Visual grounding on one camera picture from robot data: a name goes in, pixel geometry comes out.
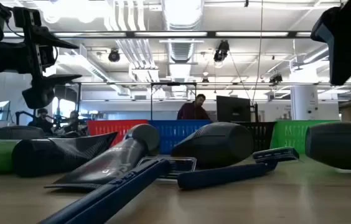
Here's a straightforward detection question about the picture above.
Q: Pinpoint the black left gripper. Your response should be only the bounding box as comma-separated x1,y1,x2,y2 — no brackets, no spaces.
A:
0,7,83,110

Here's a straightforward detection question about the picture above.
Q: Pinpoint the black ribbed toiletry tube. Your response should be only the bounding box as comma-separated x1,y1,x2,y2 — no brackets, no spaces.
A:
12,132,119,177

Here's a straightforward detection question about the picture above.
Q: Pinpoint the dark grey toiletry bottle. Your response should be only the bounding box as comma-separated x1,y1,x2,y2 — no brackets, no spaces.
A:
304,121,351,174
171,121,254,169

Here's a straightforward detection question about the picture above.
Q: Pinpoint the blue disposable razor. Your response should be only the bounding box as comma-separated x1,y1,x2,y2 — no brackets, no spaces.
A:
177,146,301,190
38,156,197,224

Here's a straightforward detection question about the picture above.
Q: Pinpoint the person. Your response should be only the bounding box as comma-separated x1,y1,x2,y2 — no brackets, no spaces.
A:
63,110,88,136
177,93,211,121
27,108,55,134

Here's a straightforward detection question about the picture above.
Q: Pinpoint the small lit monitor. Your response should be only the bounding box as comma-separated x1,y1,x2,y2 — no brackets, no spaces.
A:
0,100,11,123

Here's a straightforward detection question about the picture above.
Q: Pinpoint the white round pillar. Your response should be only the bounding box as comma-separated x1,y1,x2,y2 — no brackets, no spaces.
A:
290,84,319,121

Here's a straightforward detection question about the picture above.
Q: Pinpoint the red plastic basket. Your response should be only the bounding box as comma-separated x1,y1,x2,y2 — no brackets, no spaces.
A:
87,119,149,147

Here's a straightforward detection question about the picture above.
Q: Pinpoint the green plastic basket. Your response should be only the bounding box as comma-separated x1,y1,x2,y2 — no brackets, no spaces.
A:
270,119,341,155

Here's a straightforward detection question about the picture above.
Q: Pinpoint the grey shave cream tube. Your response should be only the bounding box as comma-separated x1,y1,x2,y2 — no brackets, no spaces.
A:
44,123,161,191

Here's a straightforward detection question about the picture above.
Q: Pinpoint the black plastic basket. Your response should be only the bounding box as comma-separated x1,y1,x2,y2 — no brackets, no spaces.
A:
231,121,278,153

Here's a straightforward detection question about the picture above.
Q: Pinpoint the black computer monitor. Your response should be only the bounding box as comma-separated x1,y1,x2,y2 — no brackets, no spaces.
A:
216,95,251,123

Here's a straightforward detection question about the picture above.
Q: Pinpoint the blue plastic basket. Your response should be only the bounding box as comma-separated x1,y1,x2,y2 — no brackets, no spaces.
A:
148,119,212,156

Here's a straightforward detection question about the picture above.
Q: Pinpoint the black ceiling camera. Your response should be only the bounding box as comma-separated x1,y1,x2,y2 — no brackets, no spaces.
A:
213,39,230,63
268,73,284,85
108,47,121,63

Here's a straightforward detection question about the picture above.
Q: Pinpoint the black background rig frame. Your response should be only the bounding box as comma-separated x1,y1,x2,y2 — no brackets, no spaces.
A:
150,82,197,121

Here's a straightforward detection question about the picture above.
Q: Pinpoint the silver ventilation duct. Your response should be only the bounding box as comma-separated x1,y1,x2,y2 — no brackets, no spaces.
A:
162,0,205,63

